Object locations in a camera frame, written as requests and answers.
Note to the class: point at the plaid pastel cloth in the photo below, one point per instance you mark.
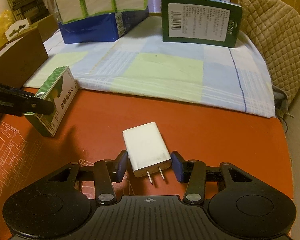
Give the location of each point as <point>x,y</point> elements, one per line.
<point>141,63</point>

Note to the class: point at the blue flat box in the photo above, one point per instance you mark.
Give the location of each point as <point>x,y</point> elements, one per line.
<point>102,28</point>

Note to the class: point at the white carved wooden board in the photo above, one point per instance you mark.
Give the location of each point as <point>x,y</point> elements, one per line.
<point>16,28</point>

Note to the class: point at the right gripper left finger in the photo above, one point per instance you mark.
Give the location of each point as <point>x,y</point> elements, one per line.
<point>107,172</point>

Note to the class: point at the quilted beige chair cover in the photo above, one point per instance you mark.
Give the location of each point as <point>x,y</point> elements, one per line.
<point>274,28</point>

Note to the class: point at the brown cardboard boxes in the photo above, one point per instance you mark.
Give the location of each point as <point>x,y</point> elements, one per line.
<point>46,26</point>

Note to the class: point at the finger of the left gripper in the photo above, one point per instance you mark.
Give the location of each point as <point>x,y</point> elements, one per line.
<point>16,102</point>

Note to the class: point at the yellow plastic bag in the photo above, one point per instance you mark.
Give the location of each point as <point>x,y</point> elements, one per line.
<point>6,20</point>

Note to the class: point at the red Motul cardboard sheet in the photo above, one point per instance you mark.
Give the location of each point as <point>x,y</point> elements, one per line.
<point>248,179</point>

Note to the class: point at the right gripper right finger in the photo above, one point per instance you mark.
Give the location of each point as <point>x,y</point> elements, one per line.
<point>193,173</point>

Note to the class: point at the black folding ladder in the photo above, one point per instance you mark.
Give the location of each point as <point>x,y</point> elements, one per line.
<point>33,10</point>

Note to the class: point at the small green medicine box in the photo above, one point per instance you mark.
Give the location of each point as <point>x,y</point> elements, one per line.
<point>60,89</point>

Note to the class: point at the brown open shoe box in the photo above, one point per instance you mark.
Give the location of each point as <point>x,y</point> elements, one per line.
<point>20,58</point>

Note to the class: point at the dark green labelled box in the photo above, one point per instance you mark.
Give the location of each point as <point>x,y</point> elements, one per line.
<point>212,22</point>

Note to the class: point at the white usb charger plug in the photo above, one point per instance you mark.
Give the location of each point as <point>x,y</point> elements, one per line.
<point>146,150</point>

